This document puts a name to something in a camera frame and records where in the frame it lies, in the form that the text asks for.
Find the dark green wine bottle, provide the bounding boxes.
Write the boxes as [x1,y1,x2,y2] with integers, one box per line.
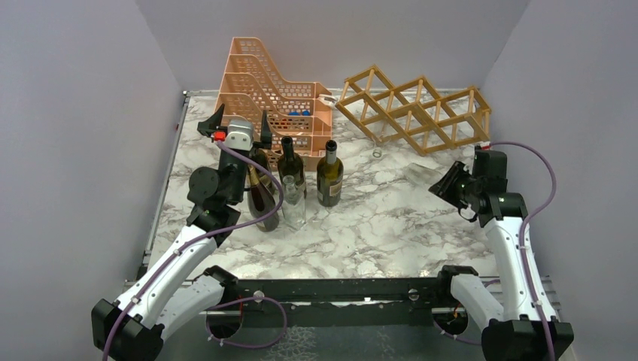
[277,136,307,198]

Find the red bottle gold cap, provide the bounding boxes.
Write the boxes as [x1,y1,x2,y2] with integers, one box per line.
[248,165,279,232]

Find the green bottle silver cap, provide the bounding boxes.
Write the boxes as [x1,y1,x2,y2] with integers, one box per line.
[317,140,344,207]

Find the dark bottle brown label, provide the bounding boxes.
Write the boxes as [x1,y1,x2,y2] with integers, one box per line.
[250,148,276,194]

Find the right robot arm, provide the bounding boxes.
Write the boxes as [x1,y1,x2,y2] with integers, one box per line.
[429,146,574,360]

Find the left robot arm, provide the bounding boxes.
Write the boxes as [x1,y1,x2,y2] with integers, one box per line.
[91,105,272,360]

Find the wooden wine rack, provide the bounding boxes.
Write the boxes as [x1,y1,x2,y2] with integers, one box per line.
[335,65,492,156]

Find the peach plastic file organizer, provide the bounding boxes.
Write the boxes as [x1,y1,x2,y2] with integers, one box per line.
[214,37,333,171]

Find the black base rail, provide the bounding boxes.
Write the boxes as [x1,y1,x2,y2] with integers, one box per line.
[204,278,469,335]

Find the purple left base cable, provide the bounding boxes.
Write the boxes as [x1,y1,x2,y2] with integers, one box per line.
[205,296,288,350]

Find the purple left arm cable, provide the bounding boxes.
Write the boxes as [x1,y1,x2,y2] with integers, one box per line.
[102,141,284,361]

